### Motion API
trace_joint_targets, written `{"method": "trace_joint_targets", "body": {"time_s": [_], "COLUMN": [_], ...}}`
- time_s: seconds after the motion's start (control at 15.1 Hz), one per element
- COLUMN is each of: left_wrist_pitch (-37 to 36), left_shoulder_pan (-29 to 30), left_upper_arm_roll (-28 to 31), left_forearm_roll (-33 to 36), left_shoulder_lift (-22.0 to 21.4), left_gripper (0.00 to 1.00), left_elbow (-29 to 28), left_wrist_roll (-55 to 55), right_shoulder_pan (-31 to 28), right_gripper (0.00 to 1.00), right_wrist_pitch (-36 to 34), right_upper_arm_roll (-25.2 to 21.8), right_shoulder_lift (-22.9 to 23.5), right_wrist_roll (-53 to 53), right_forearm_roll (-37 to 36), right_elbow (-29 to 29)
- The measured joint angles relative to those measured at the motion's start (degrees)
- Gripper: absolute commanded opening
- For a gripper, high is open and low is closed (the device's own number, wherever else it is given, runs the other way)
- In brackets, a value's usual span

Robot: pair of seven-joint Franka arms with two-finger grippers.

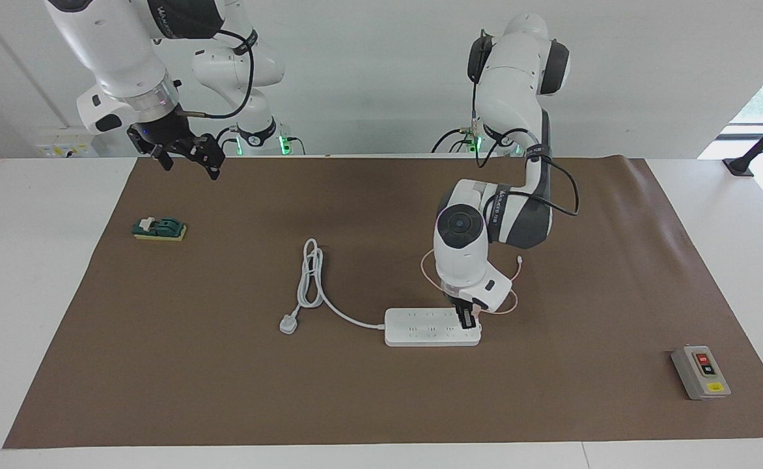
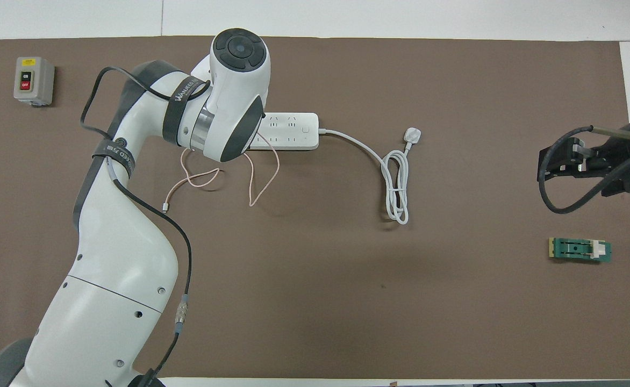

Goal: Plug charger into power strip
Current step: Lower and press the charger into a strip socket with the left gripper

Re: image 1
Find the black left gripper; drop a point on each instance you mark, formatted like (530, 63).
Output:
(454, 302)

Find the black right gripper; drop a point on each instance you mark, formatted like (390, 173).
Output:
(160, 133)

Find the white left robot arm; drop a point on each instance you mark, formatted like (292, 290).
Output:
(459, 260)

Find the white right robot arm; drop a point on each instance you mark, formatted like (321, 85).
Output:
(114, 45)

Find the white power strip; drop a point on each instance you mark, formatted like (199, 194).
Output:
(420, 329)

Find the green circuit board module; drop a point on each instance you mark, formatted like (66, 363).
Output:
(160, 229)

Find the brown table mat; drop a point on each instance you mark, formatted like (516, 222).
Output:
(485, 404)

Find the black slanted stand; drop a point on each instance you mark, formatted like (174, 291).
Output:
(739, 166)

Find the white wall socket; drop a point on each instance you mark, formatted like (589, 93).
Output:
(62, 146)

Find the grey on-off switch box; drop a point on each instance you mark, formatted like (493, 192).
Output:
(700, 372)

